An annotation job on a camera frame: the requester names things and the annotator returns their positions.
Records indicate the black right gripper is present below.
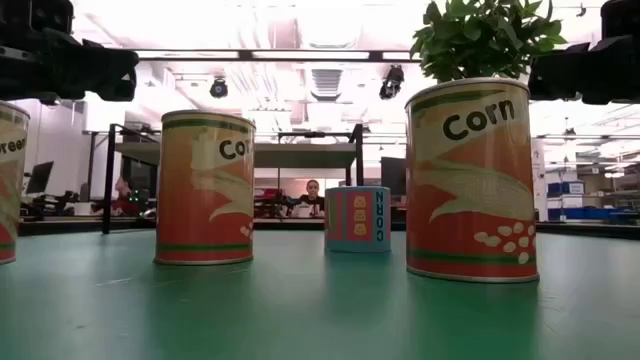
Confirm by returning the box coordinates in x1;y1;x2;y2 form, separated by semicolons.
528;0;640;106

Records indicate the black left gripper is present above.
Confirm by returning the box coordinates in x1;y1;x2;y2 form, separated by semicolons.
0;0;140;107

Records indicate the tall orange Corn can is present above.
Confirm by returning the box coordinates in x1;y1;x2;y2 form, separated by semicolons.
404;77;540;285
154;109;257;266

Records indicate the cream orange Green label can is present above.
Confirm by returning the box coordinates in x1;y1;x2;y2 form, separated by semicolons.
0;100;31;265

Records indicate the small blue pink Corn can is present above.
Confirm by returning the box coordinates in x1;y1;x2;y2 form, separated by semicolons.
324;185;392;254

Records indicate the potted green plant black pot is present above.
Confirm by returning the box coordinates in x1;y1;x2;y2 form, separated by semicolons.
409;0;569;85

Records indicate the white pillar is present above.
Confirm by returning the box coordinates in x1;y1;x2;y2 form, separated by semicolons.
530;138;547;221

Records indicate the black ceiling spot lamp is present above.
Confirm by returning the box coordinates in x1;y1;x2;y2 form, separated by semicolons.
209;77;230;100
378;64;405;101

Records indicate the person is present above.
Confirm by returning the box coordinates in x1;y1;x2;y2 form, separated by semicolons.
113;175;135;217
298;178;326;219

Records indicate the black monitor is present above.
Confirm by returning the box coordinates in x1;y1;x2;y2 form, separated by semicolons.
380;156;407;197
24;160;55;196

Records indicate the blue storage bins rack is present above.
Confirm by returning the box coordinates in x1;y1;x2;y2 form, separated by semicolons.
546;179;640;224

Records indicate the green table mat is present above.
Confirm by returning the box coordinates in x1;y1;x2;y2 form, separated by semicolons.
0;228;640;360

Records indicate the wooden shelf black metal frame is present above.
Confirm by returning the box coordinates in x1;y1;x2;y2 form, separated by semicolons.
102;122;365;236

